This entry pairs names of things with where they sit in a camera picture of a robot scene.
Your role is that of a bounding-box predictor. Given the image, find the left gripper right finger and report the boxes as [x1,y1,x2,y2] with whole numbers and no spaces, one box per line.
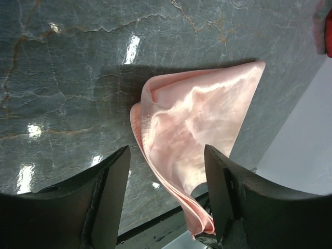
[204,145,331,248]

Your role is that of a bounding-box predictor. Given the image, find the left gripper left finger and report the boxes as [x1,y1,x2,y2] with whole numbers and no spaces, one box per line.
[1,146,131,248]

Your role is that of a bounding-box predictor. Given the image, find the light pink satin napkin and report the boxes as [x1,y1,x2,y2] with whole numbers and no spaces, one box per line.
[130,61,266,236]

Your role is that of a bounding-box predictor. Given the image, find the red folded cloth stack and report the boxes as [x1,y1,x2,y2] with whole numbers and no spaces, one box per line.
[312,1,331,58]

